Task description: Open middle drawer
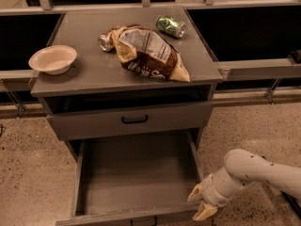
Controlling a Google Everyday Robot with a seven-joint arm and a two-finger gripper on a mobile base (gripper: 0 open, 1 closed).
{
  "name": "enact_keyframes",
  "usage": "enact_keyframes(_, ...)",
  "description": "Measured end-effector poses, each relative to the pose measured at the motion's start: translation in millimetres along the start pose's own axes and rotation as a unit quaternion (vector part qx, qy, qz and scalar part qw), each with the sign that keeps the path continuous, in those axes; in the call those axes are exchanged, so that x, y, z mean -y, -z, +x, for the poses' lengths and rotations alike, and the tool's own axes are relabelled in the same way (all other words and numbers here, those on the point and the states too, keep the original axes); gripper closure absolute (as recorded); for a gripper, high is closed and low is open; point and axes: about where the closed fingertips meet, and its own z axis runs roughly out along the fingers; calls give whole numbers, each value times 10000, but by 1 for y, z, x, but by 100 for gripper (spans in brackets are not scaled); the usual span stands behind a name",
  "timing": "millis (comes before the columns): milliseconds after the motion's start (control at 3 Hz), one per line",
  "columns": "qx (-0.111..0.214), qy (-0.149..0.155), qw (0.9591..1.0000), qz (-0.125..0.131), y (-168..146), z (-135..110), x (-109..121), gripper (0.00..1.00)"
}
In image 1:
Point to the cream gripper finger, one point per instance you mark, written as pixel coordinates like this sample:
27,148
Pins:
205,211
196,194

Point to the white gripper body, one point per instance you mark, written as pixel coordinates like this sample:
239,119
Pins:
209,191

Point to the grey drawer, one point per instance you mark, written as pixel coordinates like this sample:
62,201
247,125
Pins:
130,121
135,180

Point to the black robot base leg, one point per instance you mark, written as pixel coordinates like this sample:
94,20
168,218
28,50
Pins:
293,202

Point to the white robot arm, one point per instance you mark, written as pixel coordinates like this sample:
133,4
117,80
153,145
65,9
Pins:
241,170

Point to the grey top drawer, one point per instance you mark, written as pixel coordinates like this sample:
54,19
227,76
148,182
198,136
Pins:
130,121

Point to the grey drawer cabinet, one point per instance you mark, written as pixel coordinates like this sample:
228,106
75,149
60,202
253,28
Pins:
102,83

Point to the grey metal railing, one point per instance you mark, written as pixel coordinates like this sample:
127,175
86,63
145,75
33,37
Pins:
200,59

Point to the brown chip bag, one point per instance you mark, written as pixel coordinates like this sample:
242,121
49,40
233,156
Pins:
143,51

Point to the green soda can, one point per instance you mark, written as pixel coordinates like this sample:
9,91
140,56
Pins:
170,26

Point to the silver soda can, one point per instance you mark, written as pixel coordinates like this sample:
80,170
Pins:
105,42

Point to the white paper bowl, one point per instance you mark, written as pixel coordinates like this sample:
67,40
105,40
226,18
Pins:
53,60

